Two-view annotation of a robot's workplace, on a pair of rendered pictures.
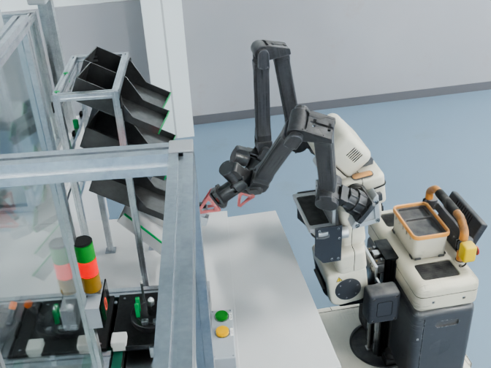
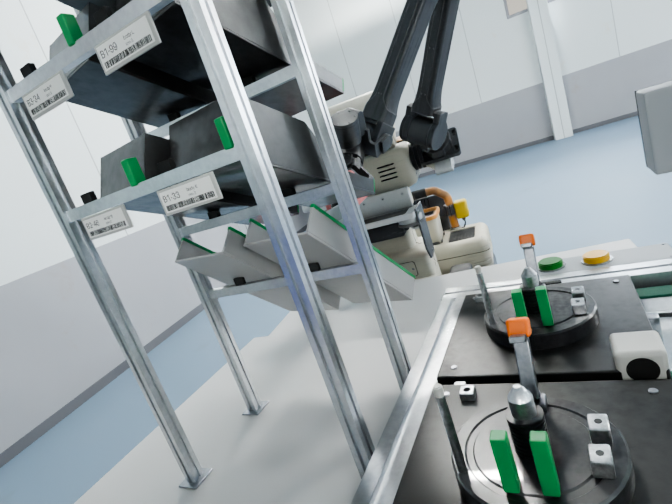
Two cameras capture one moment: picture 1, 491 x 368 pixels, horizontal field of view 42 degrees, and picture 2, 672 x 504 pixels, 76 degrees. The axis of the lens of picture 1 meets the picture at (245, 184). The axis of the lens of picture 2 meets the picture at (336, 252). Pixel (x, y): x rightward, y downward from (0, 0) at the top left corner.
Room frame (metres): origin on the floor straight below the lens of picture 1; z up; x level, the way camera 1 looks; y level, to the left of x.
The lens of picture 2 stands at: (1.43, 0.89, 1.28)
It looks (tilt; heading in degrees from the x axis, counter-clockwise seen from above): 13 degrees down; 302
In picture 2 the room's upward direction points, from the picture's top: 19 degrees counter-clockwise
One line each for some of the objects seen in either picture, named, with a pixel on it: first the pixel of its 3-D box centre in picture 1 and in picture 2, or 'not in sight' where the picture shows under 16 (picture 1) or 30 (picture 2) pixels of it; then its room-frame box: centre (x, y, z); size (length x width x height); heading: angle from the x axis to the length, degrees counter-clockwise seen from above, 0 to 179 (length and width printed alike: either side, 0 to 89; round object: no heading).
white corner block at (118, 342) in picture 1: (119, 341); (639, 358); (1.42, 0.41, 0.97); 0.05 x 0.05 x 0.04; 2
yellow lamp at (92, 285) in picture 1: (90, 280); not in sight; (1.32, 0.42, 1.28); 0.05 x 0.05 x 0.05
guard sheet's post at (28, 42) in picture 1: (66, 227); not in sight; (1.32, 0.45, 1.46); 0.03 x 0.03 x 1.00; 2
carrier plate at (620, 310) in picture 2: (153, 318); (541, 327); (1.52, 0.31, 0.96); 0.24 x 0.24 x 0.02; 2
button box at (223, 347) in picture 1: (223, 339); (599, 275); (1.44, 0.09, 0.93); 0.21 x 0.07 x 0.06; 2
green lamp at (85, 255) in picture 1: (84, 250); not in sight; (1.32, 0.42, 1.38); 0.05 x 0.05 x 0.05
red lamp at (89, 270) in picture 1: (87, 265); not in sight; (1.32, 0.42, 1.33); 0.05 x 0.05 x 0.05
